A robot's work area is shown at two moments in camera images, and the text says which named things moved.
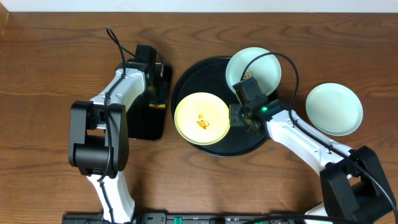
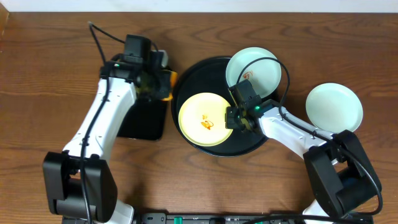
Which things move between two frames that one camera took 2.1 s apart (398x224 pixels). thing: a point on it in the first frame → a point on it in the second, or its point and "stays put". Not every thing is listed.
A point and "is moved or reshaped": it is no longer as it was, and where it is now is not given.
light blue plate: x=334 y=108 stays put
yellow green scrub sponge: x=158 y=106 is moved or reshaped
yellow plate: x=202 y=118 stays put
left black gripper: x=156 y=86 stays put
